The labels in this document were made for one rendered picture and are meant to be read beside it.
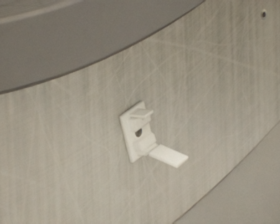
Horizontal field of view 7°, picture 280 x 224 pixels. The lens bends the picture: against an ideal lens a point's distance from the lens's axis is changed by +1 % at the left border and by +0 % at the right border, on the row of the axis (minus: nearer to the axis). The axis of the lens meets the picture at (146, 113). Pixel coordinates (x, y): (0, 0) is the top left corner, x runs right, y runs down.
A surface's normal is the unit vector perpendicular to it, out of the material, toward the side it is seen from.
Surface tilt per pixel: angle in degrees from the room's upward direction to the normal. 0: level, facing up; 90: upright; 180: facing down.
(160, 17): 90
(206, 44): 90
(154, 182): 90
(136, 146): 107
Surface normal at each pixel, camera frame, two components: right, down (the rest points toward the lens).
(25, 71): 0.77, 0.08
